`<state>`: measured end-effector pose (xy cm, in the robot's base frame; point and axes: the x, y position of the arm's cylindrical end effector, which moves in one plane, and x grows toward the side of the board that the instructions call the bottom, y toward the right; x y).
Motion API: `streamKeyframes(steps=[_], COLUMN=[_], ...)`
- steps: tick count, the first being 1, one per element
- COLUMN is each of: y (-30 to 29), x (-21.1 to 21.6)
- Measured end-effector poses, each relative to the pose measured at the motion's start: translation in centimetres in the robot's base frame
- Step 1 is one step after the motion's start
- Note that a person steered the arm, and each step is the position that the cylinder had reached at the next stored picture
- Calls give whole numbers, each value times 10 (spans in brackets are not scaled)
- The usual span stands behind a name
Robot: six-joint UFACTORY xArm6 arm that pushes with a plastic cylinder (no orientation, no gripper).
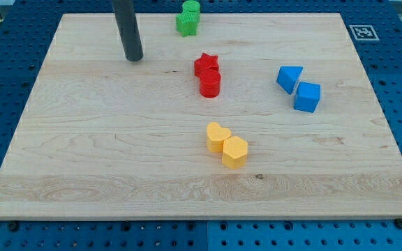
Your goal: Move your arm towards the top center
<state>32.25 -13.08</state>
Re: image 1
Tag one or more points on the yellow heart block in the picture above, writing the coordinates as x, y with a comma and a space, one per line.
216, 135

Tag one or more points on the yellow hexagon block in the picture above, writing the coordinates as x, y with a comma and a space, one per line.
235, 151

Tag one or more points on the red cylinder block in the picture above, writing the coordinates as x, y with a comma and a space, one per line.
210, 83

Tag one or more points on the red star block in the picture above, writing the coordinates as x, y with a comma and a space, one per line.
205, 62

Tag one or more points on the light wooden board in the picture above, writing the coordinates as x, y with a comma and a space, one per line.
103, 138

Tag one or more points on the blue triangular prism block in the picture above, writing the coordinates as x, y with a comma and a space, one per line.
288, 76

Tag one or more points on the green star block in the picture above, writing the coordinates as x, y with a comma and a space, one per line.
187, 23

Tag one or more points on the blue cube block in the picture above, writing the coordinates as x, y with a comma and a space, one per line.
307, 97

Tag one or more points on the green cylinder block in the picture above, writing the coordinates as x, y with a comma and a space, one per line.
192, 7

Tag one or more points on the dark grey cylindrical robot stick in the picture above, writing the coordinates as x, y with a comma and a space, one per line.
124, 13

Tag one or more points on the white fiducial marker tag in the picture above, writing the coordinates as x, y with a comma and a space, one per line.
363, 32

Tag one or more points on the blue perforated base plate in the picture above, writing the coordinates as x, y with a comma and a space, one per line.
25, 35

